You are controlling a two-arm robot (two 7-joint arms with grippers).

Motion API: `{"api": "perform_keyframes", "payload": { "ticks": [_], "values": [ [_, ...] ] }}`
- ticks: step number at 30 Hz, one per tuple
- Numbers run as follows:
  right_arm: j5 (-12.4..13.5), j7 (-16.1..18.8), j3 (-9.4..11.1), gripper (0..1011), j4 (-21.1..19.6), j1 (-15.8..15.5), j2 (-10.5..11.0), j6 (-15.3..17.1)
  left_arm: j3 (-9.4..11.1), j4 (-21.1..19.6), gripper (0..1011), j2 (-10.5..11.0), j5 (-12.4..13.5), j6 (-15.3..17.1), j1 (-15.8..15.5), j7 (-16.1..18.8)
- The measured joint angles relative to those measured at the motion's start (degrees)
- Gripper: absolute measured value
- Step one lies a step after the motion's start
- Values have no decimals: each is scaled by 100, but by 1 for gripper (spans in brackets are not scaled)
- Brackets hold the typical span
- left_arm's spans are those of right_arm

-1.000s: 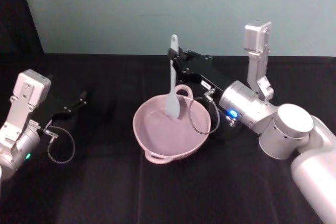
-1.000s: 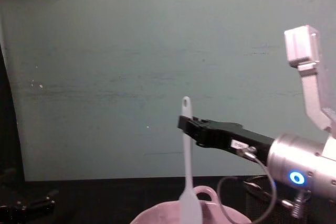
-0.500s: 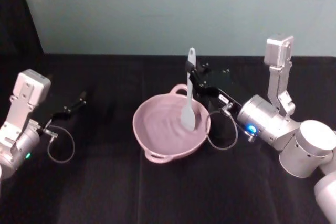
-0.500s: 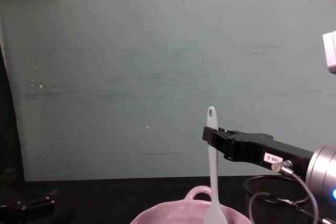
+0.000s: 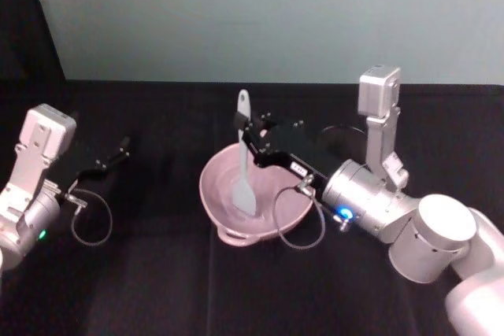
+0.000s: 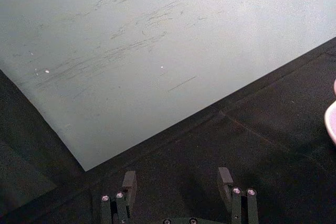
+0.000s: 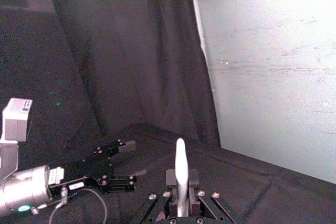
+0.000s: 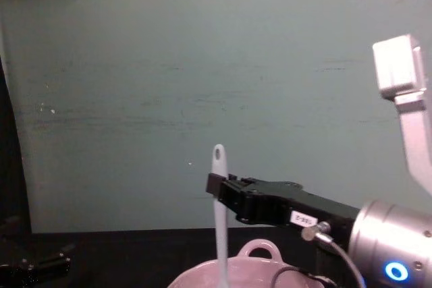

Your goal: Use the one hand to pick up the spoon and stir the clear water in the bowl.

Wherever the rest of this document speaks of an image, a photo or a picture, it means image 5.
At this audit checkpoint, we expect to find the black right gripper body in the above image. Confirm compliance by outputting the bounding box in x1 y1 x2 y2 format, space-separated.
254 119 344 196

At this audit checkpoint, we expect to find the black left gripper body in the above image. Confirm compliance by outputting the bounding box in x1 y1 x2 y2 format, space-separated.
50 131 106 196

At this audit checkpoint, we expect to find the grey silicone spatula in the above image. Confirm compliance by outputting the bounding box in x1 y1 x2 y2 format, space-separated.
231 89 259 217

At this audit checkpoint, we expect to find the black round dish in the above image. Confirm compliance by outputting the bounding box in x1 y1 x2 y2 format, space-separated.
316 124 368 161

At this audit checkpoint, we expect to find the black side panel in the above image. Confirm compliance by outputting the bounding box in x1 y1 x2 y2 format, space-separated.
0 0 67 82

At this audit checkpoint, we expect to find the black table cloth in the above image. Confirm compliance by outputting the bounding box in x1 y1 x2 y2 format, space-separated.
0 78 504 336

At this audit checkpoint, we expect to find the thin dark left gripper cable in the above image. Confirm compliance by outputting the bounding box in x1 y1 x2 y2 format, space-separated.
64 190 114 248

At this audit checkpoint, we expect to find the thin dark gripper cable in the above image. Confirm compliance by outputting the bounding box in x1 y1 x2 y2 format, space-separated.
272 174 328 251
64 190 114 248

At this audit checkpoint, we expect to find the thin dark right gripper cable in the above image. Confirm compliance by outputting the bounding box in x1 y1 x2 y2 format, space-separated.
272 174 328 251

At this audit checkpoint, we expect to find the pink bowl with handles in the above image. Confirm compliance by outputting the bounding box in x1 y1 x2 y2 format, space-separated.
198 142 316 247

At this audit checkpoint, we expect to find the plain pale wall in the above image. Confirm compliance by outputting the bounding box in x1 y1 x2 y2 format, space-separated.
23 0 504 86

